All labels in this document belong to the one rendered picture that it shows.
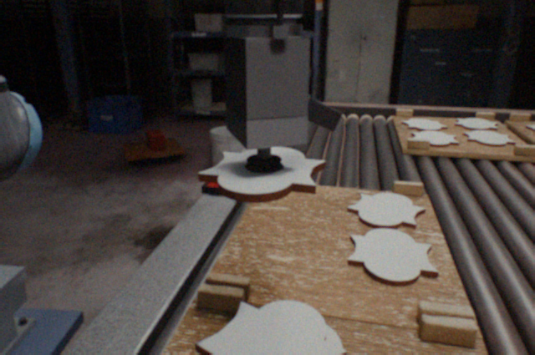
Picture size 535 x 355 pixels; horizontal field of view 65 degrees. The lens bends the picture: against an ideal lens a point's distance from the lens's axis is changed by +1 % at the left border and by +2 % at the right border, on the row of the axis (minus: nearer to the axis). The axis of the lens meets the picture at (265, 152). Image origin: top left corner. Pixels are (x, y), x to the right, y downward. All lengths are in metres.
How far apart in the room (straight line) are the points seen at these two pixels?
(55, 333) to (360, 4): 4.90
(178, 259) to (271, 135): 0.36
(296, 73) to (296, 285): 0.32
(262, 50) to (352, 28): 4.87
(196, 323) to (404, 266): 0.30
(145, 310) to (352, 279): 0.29
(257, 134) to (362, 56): 4.91
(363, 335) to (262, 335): 0.14
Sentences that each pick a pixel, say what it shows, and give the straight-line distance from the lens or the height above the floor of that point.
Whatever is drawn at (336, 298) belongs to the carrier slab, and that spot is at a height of 0.94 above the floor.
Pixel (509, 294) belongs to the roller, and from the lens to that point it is 0.72.
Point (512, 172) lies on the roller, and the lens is 1.19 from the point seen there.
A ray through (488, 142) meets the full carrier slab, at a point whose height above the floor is 0.95.
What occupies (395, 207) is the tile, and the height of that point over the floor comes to 0.95.
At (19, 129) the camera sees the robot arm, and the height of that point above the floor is 1.15.
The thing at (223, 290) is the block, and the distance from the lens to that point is 0.55.
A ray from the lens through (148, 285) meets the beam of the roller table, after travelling 0.66.
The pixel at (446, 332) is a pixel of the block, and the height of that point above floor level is 0.95.
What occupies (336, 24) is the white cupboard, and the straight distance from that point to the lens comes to 5.23.
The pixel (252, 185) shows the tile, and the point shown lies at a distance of 0.40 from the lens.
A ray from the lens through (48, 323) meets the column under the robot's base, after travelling 0.71.
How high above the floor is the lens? 1.29
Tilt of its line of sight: 18 degrees down
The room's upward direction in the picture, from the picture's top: straight up
